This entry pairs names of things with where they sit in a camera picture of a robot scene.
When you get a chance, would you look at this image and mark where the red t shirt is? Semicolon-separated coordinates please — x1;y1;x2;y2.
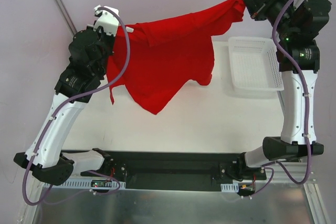
110;0;246;114

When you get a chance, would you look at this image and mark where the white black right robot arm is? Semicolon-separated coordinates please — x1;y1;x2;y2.
225;0;332;181

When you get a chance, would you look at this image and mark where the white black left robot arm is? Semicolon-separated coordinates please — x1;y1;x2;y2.
14;26;114;186

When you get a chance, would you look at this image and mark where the white perforated plastic basket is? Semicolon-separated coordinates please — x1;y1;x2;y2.
228;36;284;97

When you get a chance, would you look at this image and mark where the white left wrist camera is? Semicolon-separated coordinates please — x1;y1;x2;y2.
93;5;119;36

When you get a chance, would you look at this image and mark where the aluminium frame post left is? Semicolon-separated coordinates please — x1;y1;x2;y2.
54;0;77;35

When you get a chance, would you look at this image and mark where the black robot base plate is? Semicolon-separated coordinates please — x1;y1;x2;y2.
61;150;267;192

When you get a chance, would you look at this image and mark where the white slotted cable duct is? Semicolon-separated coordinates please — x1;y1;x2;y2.
53;178;126;189

